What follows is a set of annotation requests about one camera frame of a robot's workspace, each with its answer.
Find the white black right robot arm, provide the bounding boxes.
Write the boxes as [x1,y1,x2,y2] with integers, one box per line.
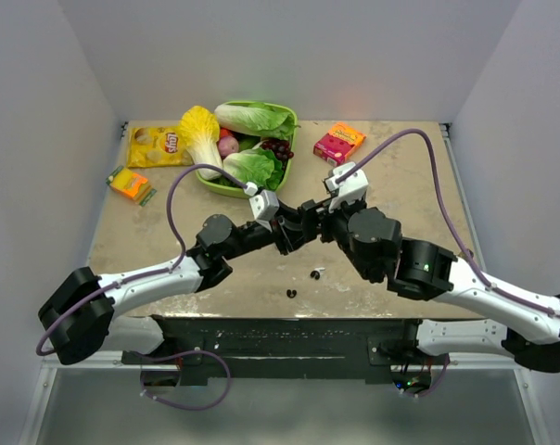
[298,200,560,374]

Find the orange green sponge pack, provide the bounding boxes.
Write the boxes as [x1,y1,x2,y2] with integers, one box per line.
[106,165,157,207]

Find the purple cable loop front right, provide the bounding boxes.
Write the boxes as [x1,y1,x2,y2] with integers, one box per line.
[398,355,451,399]

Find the pink orange snack box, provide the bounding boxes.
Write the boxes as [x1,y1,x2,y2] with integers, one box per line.
[312,122,366,167]

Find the green lettuce back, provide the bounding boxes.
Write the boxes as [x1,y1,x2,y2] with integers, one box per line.
[214,102,298,140]

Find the dark red grapes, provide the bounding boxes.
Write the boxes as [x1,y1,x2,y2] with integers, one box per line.
[261,138,294,162]

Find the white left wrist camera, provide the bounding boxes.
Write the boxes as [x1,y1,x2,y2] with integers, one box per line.
[245,182,279,223]

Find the purple cable loop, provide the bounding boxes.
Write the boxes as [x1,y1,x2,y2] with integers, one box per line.
[398,355,451,399]
[131,350,233,412]

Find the yellow Lays chips bag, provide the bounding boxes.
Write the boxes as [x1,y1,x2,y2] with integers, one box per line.
[126,126,193,169]

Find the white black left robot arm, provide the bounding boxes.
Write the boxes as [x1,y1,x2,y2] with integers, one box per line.
[38,206,318,365]

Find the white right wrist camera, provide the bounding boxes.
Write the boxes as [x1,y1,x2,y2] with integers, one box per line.
[324,161,368,212]

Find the red onion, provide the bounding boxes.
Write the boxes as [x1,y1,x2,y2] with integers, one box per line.
[217,136,239,159]

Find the green lettuce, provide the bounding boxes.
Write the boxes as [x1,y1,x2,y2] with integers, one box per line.
[214,102,298,140]
[223,147,284,191]

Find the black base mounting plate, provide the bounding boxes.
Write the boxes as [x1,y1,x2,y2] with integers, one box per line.
[120,316,444,385]

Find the green plastic bowl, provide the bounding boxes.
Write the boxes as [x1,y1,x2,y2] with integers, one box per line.
[195,100,299,201]

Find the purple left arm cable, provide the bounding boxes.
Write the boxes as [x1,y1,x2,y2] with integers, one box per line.
[35,163,251,357]

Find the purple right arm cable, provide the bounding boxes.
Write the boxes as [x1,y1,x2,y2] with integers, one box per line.
[336,128,560,324]

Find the yellow napa cabbage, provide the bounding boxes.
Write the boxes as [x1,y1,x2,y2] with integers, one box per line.
[176,106,223,170]

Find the purple cable loop front left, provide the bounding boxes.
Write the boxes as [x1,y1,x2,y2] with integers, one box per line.
[131,350,233,412]

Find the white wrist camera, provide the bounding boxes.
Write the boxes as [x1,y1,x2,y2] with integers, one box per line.
[324,161,368,212]
[245,182,279,223]

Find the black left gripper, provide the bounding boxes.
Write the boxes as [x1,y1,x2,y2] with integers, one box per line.
[222,199,305,261]

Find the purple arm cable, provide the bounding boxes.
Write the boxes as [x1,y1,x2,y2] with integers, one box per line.
[336,128,560,324]
[35,163,251,357]

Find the green lettuce front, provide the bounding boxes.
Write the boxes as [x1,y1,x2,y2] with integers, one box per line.
[223,147,284,191]

